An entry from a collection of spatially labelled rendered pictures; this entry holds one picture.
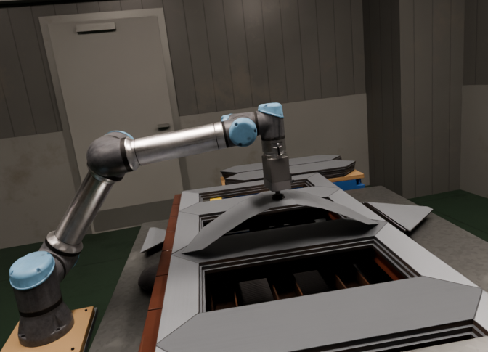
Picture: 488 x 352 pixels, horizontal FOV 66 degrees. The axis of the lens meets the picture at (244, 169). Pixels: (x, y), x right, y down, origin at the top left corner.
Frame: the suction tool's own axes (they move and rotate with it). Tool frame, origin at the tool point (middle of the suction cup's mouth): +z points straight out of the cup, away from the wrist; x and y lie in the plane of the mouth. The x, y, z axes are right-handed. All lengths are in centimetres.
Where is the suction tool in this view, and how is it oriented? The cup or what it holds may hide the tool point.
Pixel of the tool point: (278, 201)
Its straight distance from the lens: 124.0
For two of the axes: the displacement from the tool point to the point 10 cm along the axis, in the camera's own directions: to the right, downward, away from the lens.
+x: -9.6, 1.5, -2.2
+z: 1.0, 9.7, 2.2
